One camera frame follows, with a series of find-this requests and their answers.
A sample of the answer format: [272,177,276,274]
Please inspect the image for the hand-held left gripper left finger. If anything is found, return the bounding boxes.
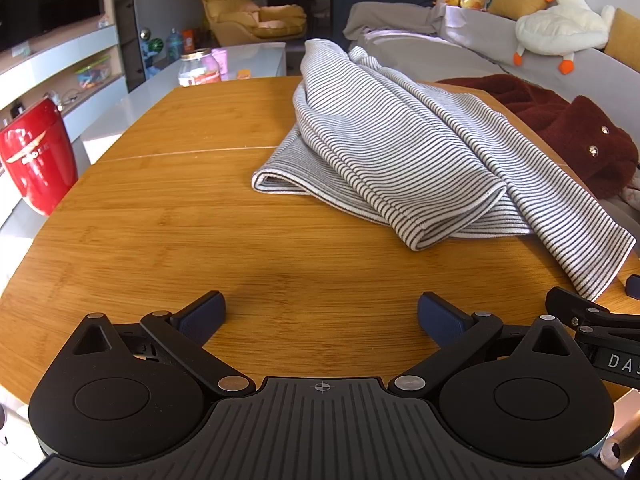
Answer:
[71,290,256,397]

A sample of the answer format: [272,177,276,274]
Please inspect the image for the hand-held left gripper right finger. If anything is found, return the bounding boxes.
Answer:
[388,291,578,397]

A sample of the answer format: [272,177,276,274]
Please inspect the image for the striped knit garment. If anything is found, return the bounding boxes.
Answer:
[251,38,637,302]

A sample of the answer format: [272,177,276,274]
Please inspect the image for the dark red fluffy jacket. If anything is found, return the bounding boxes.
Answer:
[435,74,640,201]

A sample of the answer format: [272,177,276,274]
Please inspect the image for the red goblet-shaped appliance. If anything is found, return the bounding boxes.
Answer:
[0,97,79,217]

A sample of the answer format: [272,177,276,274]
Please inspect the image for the yellow cushion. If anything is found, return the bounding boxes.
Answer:
[487,0,548,17]
[604,8,640,73]

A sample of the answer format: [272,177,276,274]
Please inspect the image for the glass jar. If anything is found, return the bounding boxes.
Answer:
[178,49,222,87]

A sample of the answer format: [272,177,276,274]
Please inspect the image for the grey sofa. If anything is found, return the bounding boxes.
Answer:
[345,2,640,161]

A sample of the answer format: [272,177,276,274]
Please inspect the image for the white coffee table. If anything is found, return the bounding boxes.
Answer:
[80,41,288,161]

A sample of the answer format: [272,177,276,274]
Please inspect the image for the white goose plush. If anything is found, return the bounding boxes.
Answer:
[512,0,617,76]

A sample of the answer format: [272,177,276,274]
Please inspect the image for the clear plastic container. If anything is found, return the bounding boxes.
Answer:
[75,55,112,88]

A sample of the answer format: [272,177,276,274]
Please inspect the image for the blue water bottle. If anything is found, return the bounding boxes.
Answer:
[165,28,184,63]

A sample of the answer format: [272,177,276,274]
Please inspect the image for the green ball toy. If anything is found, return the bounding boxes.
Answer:
[140,27,166,66]

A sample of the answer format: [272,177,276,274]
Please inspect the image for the white television cabinet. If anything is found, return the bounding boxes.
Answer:
[0,12,128,226]

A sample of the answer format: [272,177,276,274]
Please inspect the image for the grey blanket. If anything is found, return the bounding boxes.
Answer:
[342,1,446,41]

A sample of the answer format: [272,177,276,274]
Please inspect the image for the yellow armchair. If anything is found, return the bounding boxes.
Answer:
[195,0,308,46]

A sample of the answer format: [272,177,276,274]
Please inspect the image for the black television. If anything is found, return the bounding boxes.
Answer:
[0,0,107,53]

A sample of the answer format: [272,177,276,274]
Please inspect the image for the white power cables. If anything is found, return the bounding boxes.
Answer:
[45,89,81,107]

